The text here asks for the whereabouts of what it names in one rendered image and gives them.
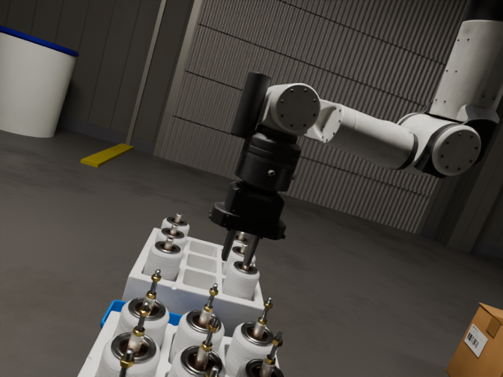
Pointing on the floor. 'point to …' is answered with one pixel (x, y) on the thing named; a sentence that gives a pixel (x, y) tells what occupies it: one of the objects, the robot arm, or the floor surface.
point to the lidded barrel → (32, 83)
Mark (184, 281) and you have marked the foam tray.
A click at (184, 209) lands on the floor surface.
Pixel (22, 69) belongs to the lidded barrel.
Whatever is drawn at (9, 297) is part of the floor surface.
